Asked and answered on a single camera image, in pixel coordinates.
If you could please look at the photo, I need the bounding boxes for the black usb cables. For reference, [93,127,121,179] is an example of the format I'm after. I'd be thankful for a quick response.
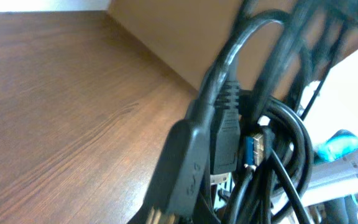
[126,0,358,224]

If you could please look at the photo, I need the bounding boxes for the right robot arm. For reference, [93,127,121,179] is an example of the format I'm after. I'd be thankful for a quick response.
[301,132,358,223]

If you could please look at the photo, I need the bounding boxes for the person in teal shirt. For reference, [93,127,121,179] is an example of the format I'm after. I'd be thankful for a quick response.
[314,129,358,162]

